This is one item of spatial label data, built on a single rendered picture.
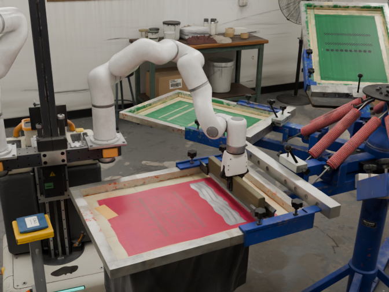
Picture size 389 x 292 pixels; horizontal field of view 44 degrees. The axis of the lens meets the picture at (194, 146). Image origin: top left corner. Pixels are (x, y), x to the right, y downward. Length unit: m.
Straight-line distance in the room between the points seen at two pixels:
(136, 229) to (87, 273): 0.96
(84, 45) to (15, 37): 3.71
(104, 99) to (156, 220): 0.54
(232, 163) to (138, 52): 0.56
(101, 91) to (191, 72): 0.39
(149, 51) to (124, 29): 3.82
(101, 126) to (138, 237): 0.53
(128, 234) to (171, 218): 0.19
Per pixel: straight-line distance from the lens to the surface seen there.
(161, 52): 1.80
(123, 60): 1.89
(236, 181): 1.91
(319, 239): 3.56
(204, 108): 1.79
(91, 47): 5.56
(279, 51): 6.68
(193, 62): 1.81
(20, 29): 1.85
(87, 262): 2.79
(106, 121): 2.02
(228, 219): 1.84
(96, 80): 1.96
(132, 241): 1.72
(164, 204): 1.94
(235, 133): 1.83
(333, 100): 3.39
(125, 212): 1.89
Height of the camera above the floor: 1.93
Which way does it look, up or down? 23 degrees down
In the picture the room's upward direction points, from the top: 1 degrees clockwise
